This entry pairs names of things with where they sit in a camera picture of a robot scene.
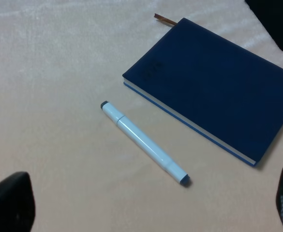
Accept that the white marker pen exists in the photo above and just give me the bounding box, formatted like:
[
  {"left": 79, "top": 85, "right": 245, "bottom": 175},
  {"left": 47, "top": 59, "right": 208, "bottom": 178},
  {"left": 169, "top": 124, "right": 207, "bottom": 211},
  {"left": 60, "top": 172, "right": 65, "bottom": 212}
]
[{"left": 101, "top": 101, "right": 191, "bottom": 187}]

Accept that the black green mouse pad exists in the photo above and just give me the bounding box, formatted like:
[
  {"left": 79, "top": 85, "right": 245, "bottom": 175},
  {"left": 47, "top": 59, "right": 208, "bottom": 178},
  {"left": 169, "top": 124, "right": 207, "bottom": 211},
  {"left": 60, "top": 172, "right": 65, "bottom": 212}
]
[{"left": 245, "top": 0, "right": 283, "bottom": 51}]

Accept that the beige tablecloth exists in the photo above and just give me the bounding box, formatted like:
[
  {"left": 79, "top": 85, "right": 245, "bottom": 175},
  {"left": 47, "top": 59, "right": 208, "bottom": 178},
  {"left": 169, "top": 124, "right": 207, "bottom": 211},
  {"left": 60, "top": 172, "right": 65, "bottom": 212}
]
[{"left": 0, "top": 0, "right": 283, "bottom": 232}]

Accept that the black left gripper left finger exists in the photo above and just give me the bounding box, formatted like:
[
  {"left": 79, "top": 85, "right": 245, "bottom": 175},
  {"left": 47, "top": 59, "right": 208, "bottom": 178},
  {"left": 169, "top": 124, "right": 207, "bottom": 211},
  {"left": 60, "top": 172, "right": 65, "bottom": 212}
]
[{"left": 0, "top": 172, "right": 36, "bottom": 232}]

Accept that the dark blue notebook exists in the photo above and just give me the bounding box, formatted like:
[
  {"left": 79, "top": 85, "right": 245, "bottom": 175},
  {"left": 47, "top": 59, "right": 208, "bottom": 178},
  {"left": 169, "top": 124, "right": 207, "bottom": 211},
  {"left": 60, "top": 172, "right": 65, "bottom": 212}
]
[{"left": 123, "top": 18, "right": 283, "bottom": 166}]

